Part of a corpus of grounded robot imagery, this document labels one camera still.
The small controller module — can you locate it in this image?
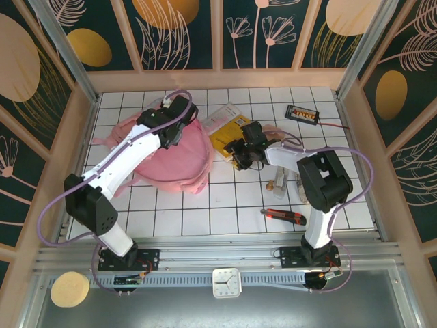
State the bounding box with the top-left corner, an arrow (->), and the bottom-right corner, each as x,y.
113,273 -> 146,287
319,269 -> 344,282

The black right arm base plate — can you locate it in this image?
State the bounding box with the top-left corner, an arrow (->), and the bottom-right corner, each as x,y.
279,245 -> 341,269

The aluminium table rail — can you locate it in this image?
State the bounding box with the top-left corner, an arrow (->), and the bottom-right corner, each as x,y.
33,238 -> 406,273

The grey slotted cable duct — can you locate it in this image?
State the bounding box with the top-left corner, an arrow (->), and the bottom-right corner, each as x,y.
49,271 -> 307,291

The beige fabric pencil case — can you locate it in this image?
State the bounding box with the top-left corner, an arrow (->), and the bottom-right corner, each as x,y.
261,124 -> 287,151

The yellow book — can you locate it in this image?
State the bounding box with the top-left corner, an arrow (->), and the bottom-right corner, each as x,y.
208,115 -> 252,170

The pink backpack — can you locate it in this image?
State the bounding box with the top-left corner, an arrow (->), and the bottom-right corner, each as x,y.
94,98 -> 215,195

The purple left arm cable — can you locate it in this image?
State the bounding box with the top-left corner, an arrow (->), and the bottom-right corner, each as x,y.
37,89 -> 194,295

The red black utility knife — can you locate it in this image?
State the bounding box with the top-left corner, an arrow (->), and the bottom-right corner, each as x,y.
261,207 -> 307,226

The white patterned item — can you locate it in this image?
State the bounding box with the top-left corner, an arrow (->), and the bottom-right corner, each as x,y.
294,170 -> 310,205

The black circuit board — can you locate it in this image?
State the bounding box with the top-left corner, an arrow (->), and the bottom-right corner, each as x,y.
285,104 -> 321,126

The white square clock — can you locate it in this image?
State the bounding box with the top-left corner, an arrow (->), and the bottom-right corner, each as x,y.
212,268 -> 243,299

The yellow round sponge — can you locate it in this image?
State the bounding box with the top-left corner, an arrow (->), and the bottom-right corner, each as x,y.
50,271 -> 90,308

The red wire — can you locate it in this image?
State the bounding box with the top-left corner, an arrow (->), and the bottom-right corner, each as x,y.
319,120 -> 350,130

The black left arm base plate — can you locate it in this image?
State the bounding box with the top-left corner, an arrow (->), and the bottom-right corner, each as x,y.
98,248 -> 160,272

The aluminium frame post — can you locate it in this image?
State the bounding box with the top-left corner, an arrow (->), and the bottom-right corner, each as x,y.
334,0 -> 407,100
27,0 -> 102,105

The clear plastic bottle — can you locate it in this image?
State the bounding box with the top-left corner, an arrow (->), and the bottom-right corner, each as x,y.
272,165 -> 290,201

